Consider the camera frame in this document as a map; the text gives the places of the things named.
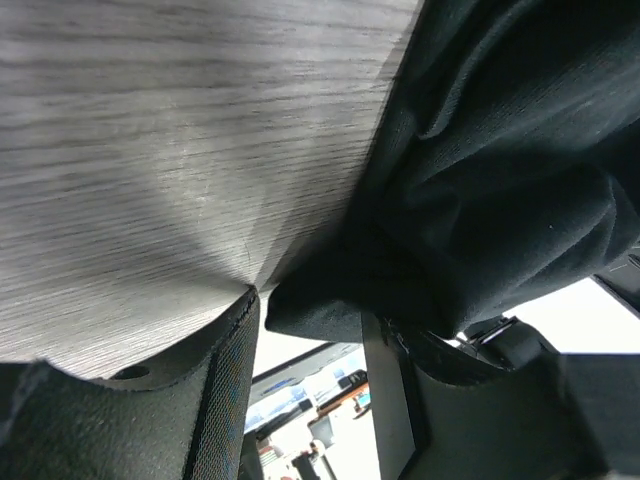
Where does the black t shirt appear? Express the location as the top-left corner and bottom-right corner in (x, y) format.
(265, 1), (639, 342)

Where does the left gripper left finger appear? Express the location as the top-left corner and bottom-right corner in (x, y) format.
(1, 289), (260, 479)

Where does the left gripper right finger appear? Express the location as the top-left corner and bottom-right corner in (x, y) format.
(362, 315), (639, 479)

